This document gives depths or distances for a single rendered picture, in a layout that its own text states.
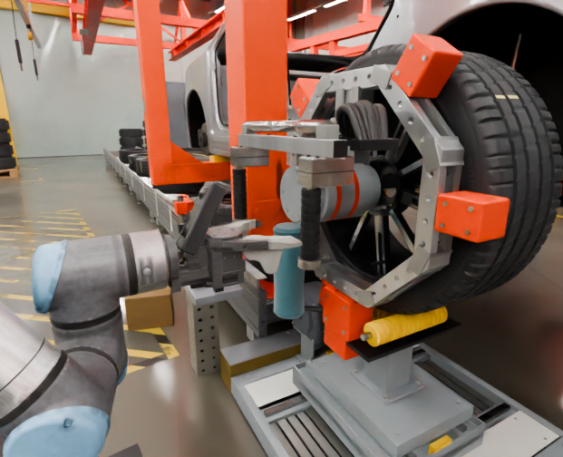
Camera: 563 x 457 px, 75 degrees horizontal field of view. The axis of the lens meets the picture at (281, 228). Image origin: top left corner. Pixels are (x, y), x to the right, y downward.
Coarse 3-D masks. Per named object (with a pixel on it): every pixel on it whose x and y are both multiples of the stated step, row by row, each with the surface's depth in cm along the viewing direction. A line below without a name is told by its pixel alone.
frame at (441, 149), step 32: (384, 64) 74; (320, 96) 94; (384, 96) 75; (416, 128) 69; (448, 128) 69; (448, 160) 66; (416, 224) 72; (320, 256) 107; (416, 256) 72; (448, 256) 73; (352, 288) 93; (384, 288) 83
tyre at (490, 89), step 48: (384, 48) 84; (480, 96) 68; (528, 96) 75; (480, 144) 67; (528, 144) 70; (480, 192) 68; (528, 192) 70; (528, 240) 76; (432, 288) 81; (480, 288) 82
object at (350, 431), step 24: (312, 360) 135; (312, 384) 123; (336, 408) 116; (336, 432) 112; (360, 432) 107; (456, 432) 105; (480, 432) 107; (360, 456) 103; (384, 456) 99; (408, 456) 96; (432, 456) 98; (456, 456) 104
